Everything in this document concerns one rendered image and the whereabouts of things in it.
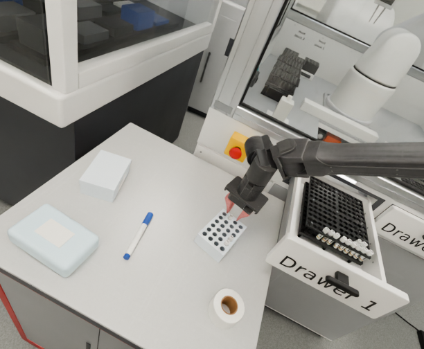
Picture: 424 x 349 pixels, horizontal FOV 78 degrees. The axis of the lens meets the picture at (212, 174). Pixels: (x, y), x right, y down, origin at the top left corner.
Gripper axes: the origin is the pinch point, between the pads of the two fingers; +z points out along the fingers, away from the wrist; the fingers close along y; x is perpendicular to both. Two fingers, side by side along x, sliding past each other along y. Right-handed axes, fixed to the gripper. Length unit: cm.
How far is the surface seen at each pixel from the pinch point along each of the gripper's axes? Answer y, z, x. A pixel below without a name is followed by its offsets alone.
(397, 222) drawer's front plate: -40, -8, -34
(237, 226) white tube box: -2.9, 1.7, 1.1
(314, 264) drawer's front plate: -21.7, -7.9, 4.1
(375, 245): -34.0, -8.0, -15.9
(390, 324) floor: -105, 81, -88
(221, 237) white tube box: -1.5, 1.8, 7.5
